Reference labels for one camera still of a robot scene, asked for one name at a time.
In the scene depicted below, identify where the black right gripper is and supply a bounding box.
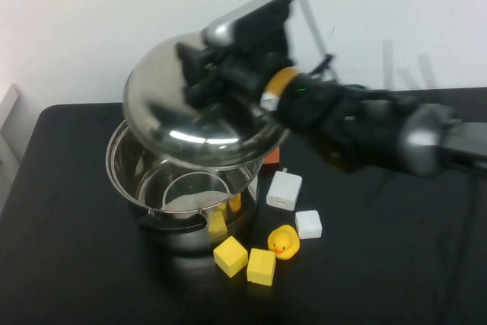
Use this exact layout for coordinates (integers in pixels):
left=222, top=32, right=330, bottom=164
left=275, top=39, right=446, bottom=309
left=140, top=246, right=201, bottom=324
left=176, top=40, right=277, bottom=110

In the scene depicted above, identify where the small white charger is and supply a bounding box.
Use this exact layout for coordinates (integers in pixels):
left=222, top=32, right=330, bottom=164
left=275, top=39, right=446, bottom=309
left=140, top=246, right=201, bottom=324
left=294, top=209, right=323, bottom=241

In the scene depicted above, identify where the yellow foam cube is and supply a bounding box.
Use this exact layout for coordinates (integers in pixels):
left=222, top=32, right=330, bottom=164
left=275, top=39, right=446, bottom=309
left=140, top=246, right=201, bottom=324
left=212, top=235, right=249, bottom=279
left=246, top=247, right=277, bottom=286

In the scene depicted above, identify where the orange block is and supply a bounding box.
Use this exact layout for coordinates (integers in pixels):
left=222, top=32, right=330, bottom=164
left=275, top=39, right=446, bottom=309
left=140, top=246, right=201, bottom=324
left=262, top=145, right=282, bottom=166

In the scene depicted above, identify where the yellow rubber duck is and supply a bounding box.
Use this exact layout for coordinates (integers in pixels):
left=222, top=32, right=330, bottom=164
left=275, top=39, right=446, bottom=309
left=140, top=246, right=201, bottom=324
left=267, top=225, right=301, bottom=260

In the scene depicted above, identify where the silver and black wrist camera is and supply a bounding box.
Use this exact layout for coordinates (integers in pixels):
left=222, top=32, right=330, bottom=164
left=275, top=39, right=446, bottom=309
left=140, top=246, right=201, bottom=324
left=203, top=0, right=305, bottom=52

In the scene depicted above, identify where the stainless steel pot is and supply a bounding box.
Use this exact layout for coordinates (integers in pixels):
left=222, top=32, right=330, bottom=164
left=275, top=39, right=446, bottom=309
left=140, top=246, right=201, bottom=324
left=105, top=117, right=267, bottom=261

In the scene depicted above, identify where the steel lid with black knob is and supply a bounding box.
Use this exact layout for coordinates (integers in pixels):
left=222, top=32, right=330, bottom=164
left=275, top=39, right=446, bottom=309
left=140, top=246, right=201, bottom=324
left=122, top=31, right=292, bottom=168

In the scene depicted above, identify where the grey camera cable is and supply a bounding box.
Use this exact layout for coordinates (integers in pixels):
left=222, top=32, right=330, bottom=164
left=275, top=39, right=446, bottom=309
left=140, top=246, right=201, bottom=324
left=299, top=0, right=336, bottom=75

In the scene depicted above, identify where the large white charger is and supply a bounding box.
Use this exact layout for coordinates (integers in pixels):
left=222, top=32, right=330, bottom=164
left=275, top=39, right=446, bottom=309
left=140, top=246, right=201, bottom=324
left=266, top=167, right=304, bottom=212

